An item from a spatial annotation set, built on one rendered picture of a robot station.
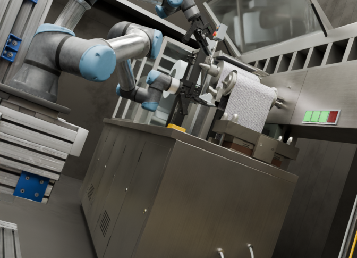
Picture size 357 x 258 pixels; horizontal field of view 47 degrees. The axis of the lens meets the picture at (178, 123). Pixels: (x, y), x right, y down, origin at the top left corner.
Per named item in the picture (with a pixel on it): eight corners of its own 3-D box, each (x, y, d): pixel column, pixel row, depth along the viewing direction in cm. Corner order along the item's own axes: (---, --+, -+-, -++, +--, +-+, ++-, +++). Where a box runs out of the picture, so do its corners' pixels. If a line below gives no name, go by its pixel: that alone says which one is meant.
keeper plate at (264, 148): (251, 156, 191) (258, 134, 192) (268, 163, 194) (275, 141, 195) (253, 157, 189) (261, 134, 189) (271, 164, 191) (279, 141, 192)
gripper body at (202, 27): (215, 32, 206) (204, 10, 204) (201, 40, 204) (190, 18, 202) (209, 35, 213) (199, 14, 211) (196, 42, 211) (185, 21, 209)
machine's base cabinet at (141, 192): (74, 202, 408) (104, 122, 414) (133, 221, 426) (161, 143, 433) (103, 335, 167) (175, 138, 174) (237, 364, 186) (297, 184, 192)
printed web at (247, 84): (188, 140, 244) (217, 61, 247) (222, 153, 250) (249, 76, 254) (212, 145, 206) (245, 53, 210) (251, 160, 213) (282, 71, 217)
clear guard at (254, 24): (203, 1, 302) (203, 1, 302) (240, 57, 312) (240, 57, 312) (278, -52, 201) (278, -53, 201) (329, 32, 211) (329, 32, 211)
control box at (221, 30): (210, 38, 273) (215, 24, 274) (219, 41, 275) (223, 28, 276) (214, 36, 267) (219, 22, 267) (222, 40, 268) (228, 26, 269)
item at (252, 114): (220, 124, 208) (231, 90, 209) (258, 139, 214) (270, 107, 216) (220, 124, 207) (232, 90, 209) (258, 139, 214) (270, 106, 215)
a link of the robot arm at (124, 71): (94, 28, 162) (115, 101, 203) (118, 35, 159) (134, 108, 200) (108, 9, 168) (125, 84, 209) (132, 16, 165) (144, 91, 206)
